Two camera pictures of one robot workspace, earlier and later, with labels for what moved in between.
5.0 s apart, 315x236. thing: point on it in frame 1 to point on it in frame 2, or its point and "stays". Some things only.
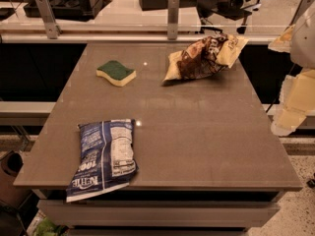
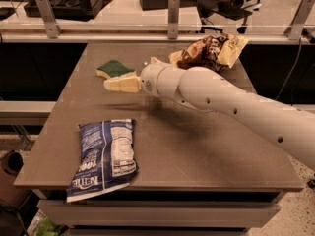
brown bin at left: [11, 165] stays
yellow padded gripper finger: [283, 43] to [154, 60]
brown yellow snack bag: [205, 56] stays
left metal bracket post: [52, 27] stays
